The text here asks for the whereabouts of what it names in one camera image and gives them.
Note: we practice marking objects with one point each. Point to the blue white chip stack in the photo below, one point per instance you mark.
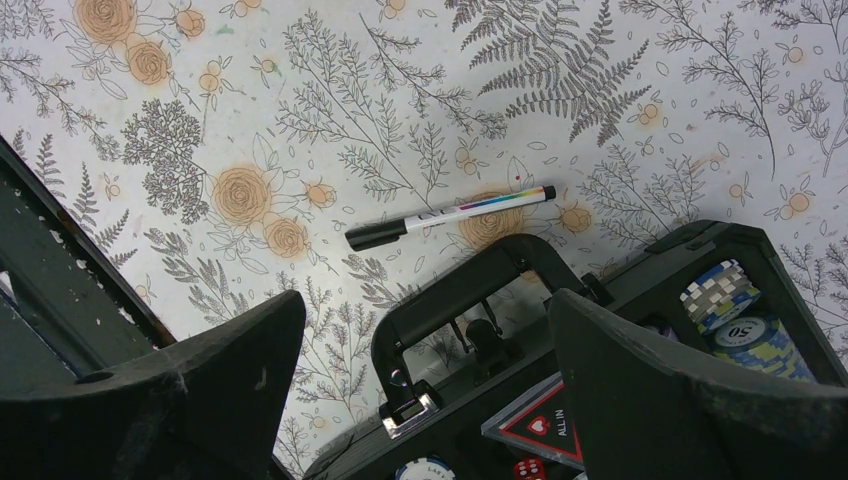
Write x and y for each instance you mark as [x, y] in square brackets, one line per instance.
[718, 296]

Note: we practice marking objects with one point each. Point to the red dice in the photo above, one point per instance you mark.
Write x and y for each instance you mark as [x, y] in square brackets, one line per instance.
[529, 469]

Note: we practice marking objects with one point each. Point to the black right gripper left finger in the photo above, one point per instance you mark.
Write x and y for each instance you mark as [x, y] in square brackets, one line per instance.
[208, 407]

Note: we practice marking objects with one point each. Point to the triangular all-in button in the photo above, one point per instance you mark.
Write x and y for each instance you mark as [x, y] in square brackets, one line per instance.
[537, 422]

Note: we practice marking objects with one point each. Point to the white marker pen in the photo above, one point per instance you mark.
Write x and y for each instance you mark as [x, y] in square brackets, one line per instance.
[370, 236]

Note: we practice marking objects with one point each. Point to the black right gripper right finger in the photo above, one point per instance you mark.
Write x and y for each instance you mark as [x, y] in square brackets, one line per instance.
[646, 407]

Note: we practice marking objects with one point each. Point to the blue yellow chip stack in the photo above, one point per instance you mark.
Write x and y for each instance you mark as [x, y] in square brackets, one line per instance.
[760, 343]

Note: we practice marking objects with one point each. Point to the floral table mat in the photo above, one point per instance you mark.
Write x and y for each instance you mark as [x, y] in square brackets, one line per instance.
[216, 152]

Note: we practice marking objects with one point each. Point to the black poker chip case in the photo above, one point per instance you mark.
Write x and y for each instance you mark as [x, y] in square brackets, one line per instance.
[434, 431]

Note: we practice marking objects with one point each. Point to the black mounting base plate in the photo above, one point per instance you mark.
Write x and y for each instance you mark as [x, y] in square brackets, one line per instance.
[66, 312]

